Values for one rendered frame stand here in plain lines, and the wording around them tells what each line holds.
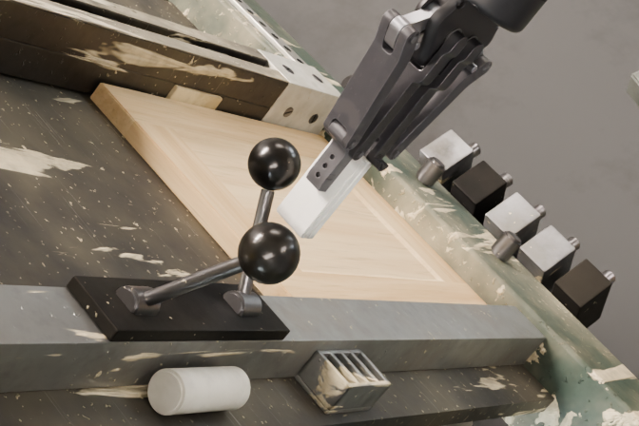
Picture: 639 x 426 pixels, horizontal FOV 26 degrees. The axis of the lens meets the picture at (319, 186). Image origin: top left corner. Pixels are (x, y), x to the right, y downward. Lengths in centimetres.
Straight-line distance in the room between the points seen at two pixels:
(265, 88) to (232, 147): 12
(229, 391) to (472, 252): 64
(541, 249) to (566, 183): 100
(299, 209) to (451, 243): 60
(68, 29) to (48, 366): 47
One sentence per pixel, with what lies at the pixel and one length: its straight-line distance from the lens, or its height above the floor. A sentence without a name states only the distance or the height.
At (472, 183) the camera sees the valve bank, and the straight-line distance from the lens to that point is 175.
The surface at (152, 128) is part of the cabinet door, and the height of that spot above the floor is 119.
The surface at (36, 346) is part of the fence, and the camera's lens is 81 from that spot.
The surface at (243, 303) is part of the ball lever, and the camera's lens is 97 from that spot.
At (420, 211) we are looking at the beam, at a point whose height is 91.
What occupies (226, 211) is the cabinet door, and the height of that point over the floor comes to 119.
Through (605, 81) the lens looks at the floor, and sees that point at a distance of 287.
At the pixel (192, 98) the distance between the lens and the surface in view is 140.
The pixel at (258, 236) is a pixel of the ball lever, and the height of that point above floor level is 152.
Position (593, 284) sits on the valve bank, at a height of 76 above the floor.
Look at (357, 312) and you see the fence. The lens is 116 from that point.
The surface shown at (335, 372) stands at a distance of 106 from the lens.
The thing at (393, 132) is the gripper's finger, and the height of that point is 145.
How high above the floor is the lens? 222
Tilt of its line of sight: 56 degrees down
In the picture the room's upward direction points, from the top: straight up
